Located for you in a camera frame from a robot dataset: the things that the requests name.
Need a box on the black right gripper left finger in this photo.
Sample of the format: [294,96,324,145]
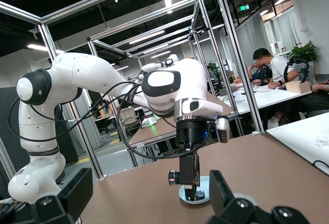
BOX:
[0,167,94,224]

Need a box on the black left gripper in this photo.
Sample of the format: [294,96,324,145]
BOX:
[175,118,211,199]

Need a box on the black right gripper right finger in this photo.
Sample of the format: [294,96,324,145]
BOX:
[205,170,313,224]

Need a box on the light wooden box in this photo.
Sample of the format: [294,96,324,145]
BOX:
[285,80,312,94]

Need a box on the light blue round plate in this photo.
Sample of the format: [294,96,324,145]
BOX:
[178,175,212,205]

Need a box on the beige office chair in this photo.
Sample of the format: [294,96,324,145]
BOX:
[118,107,141,135]

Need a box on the white side table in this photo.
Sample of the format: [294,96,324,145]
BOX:
[266,112,329,176]

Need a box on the long white desk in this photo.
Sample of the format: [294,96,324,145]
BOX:
[217,84,313,116]

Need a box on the dark grey partition panel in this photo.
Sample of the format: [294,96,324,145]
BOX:
[0,86,79,181]

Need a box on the person in blue shirt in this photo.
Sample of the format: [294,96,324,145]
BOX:
[247,63,260,83]

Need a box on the black desk device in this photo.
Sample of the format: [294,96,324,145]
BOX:
[258,64,270,87]

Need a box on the person in white shirt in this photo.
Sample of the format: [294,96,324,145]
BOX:
[248,48,301,131]

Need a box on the person in dark clothes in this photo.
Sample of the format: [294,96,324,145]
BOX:
[290,79,329,123]

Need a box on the black articulated stand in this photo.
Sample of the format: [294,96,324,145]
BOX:
[282,58,312,84]

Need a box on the green potted plant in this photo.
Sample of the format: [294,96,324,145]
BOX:
[287,40,319,63]

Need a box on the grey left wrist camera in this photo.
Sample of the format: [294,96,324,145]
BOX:
[214,116,230,144]

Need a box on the aluminium cell frame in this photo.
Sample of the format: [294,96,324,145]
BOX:
[0,0,267,182]

